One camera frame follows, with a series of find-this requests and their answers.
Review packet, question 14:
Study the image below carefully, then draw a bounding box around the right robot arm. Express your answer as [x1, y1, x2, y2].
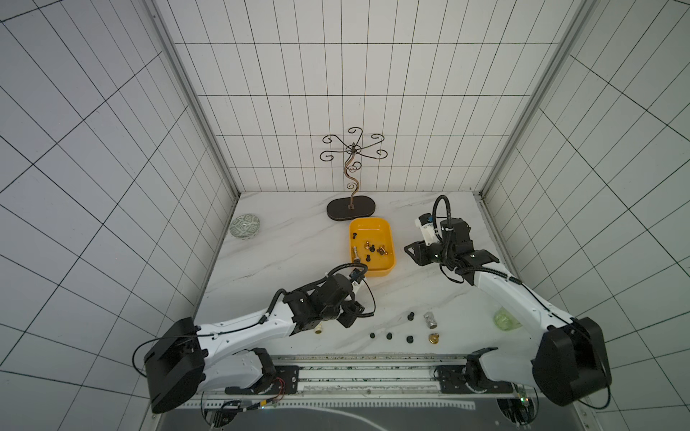
[404, 213, 612, 406]

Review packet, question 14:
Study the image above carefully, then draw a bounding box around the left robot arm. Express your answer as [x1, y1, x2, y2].
[139, 264, 370, 414]

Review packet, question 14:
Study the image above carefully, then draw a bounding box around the yellow plastic storage box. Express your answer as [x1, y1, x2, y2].
[349, 217, 396, 278]

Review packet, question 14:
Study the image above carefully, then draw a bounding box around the green glass cup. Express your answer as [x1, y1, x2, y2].
[493, 307, 522, 332]

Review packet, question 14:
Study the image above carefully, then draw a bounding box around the metal jewelry stand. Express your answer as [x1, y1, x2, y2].
[319, 127, 388, 222]

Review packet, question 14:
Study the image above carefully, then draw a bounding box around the aluminium mounting rail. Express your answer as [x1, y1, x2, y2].
[155, 352, 594, 402]

